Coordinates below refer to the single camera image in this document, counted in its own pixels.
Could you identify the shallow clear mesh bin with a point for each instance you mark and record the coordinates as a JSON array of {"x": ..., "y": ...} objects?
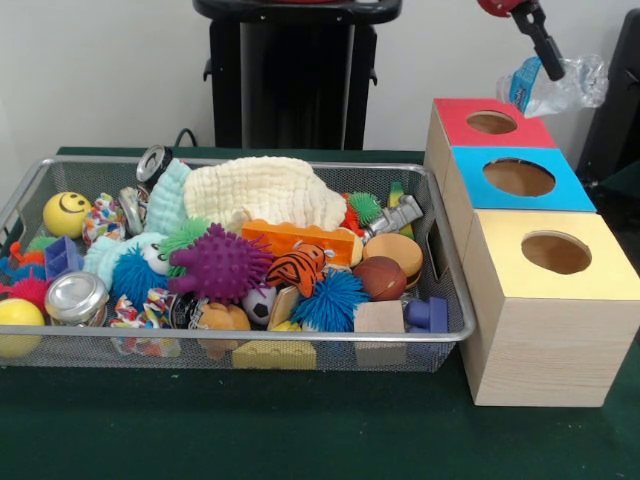
[{"x": 440, "y": 330}]

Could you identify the black chair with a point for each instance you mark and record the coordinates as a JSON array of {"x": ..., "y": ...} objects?
[{"x": 620, "y": 130}]

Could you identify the orange toy building block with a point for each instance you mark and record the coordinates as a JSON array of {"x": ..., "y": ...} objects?
[{"x": 300, "y": 238}]

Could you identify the small brown basketball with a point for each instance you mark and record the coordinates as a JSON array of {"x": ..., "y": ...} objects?
[{"x": 381, "y": 278}]

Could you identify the green spiky ball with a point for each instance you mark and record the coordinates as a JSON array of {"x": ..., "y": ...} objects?
[{"x": 185, "y": 238}]

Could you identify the yellow smiley face ball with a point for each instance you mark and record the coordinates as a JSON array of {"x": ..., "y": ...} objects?
[{"x": 66, "y": 214}]

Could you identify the cream knitted cloth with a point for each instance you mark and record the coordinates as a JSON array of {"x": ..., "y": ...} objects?
[{"x": 265, "y": 190}]

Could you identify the wooden box with three holes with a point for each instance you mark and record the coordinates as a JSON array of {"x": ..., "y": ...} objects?
[{"x": 540, "y": 340}]

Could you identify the blue spiky ball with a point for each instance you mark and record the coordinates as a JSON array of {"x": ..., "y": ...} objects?
[{"x": 332, "y": 300}]

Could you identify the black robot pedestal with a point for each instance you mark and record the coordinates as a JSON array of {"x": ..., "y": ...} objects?
[{"x": 290, "y": 80}]

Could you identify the dark green table cloth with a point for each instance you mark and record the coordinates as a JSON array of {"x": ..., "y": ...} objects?
[{"x": 300, "y": 430}]

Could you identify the toy hamburger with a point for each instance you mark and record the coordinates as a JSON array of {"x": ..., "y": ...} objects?
[{"x": 393, "y": 252}]

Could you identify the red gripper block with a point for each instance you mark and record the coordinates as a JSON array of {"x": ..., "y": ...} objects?
[{"x": 497, "y": 6}]

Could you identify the plain yellow ball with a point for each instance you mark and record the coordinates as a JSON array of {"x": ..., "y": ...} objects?
[{"x": 18, "y": 326}]

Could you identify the purple spiky ball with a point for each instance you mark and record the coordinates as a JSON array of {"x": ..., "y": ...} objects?
[{"x": 220, "y": 265}]

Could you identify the purple toy block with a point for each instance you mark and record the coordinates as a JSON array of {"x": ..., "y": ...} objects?
[{"x": 427, "y": 315}]

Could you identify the silver metal can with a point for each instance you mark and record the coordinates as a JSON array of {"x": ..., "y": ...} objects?
[{"x": 76, "y": 298}]

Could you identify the clear plastic packet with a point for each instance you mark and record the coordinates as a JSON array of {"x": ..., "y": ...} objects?
[{"x": 580, "y": 85}]

